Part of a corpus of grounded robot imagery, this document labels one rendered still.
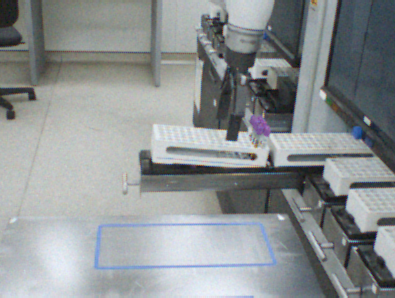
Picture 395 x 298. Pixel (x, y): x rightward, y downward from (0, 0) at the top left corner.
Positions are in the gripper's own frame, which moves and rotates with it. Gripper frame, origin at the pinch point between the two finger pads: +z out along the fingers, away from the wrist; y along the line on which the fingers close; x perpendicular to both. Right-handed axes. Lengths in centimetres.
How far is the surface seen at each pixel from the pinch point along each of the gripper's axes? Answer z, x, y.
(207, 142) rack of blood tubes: 3.9, -4.9, 3.0
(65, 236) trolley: 13, -37, 34
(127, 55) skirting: 86, -8, -350
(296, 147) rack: 3.2, 19.0, 2.9
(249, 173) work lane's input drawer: 10.1, 6.7, 6.4
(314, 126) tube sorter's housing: 3.0, 29.5, -12.9
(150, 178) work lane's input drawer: 13.5, -18.5, 6.7
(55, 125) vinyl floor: 98, -57, -210
